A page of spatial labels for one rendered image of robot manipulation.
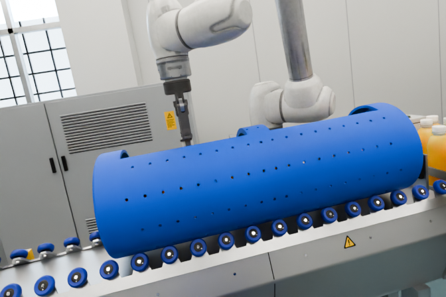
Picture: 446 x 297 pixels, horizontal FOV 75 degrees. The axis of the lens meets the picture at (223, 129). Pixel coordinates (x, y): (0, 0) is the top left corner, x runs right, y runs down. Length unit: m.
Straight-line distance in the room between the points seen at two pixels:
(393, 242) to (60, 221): 2.37
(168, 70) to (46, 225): 2.22
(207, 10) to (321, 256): 0.70
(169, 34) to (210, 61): 2.80
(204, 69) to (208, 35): 2.85
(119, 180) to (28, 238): 2.23
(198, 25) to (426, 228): 0.86
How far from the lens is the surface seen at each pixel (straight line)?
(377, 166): 0.89
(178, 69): 0.78
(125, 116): 2.36
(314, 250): 0.90
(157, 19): 0.79
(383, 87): 4.21
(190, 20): 0.72
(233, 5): 0.68
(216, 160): 0.73
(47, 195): 2.72
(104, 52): 3.42
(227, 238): 0.82
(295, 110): 1.30
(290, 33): 1.21
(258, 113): 1.36
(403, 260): 1.09
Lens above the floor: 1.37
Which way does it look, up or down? 9 degrees down
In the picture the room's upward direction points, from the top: 9 degrees counter-clockwise
